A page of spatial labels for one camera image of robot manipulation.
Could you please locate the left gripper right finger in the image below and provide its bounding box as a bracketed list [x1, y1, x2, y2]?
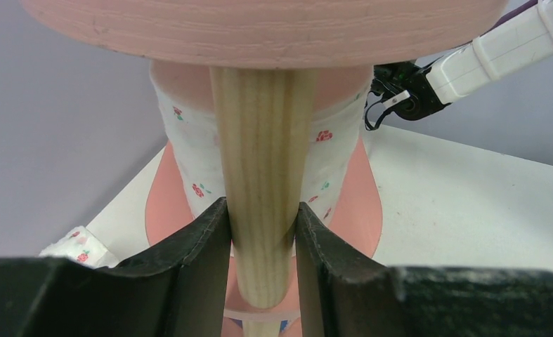
[295, 203, 553, 336]

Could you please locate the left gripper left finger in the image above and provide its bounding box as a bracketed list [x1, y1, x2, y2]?
[0, 198, 231, 336]

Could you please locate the pink three-tier shelf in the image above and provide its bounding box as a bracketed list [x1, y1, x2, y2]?
[22, 1, 506, 309]

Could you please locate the blue paper roll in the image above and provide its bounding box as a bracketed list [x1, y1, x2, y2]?
[230, 318, 292, 333]

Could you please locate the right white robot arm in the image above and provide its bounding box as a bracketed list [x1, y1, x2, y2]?
[364, 1, 553, 131]

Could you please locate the floral roll on shelf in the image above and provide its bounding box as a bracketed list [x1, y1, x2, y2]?
[149, 60, 374, 257]

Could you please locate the lower floral paper roll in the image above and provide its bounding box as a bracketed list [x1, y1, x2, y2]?
[39, 226, 119, 268]

